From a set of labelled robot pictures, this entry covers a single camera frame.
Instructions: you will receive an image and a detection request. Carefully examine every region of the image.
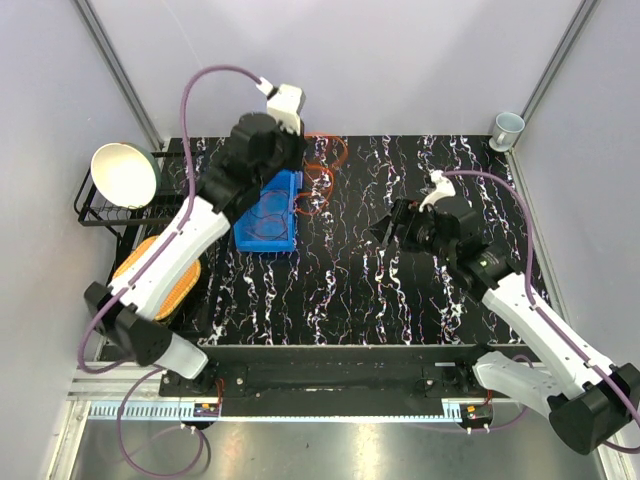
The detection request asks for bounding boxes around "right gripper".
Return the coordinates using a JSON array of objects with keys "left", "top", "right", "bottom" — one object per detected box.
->
[{"left": 366, "top": 197, "right": 455, "bottom": 263}]

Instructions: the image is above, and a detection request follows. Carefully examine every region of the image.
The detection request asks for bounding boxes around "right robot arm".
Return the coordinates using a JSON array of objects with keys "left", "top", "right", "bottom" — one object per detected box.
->
[{"left": 369, "top": 196, "right": 639, "bottom": 455}]

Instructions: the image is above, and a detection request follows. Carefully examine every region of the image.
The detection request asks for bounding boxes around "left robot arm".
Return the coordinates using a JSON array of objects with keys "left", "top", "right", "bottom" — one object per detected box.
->
[{"left": 84, "top": 111, "right": 306, "bottom": 396}]

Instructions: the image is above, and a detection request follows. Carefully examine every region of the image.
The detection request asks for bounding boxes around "white mug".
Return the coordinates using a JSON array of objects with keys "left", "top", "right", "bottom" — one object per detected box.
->
[{"left": 489, "top": 112, "right": 526, "bottom": 152}]

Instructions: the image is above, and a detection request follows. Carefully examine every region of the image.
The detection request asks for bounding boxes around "pink cable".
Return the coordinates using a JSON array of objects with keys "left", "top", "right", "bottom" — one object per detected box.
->
[{"left": 259, "top": 192, "right": 294, "bottom": 221}]

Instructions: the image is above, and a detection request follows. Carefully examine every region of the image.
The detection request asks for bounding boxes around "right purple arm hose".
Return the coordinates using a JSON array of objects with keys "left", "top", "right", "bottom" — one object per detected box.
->
[{"left": 399, "top": 169, "right": 640, "bottom": 454}]

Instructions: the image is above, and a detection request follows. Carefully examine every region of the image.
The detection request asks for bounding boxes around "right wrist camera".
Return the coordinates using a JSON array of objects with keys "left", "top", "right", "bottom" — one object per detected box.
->
[{"left": 418, "top": 170, "right": 456, "bottom": 213}]

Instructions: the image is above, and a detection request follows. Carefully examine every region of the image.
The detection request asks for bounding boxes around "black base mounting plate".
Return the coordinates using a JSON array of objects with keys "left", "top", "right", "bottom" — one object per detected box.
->
[{"left": 159, "top": 345, "right": 487, "bottom": 422}]

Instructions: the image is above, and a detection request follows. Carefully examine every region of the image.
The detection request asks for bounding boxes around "brown cable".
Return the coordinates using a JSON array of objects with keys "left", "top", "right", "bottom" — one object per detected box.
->
[{"left": 244, "top": 207, "right": 294, "bottom": 244}]

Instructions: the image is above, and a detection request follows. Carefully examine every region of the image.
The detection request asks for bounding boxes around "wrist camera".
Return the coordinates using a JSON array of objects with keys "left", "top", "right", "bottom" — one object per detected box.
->
[
  {"left": 257, "top": 77, "right": 306, "bottom": 136},
  {"left": 418, "top": 170, "right": 456, "bottom": 213}
]

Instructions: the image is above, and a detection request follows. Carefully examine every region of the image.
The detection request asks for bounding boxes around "aluminium frame rail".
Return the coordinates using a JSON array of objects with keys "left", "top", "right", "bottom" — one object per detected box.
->
[{"left": 68, "top": 361, "right": 502, "bottom": 428}]

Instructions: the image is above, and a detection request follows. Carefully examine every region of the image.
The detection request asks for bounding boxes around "blue plastic bin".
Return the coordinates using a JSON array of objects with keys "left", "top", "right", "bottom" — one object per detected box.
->
[{"left": 233, "top": 170, "right": 303, "bottom": 253}]

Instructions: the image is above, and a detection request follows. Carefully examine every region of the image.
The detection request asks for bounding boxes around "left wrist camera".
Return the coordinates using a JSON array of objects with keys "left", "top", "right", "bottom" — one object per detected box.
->
[{"left": 257, "top": 77, "right": 306, "bottom": 136}]

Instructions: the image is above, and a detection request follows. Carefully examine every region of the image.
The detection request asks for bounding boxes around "orange woven basket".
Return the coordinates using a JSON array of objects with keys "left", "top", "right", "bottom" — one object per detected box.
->
[{"left": 112, "top": 235, "right": 202, "bottom": 324}]

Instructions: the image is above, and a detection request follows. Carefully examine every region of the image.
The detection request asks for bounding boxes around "white bowl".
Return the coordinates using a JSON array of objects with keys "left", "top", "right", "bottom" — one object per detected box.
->
[{"left": 90, "top": 142, "right": 161, "bottom": 209}]

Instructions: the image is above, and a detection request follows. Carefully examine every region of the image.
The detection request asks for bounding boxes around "black wire dish rack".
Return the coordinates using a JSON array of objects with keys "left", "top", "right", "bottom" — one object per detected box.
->
[{"left": 73, "top": 149, "right": 236, "bottom": 339}]

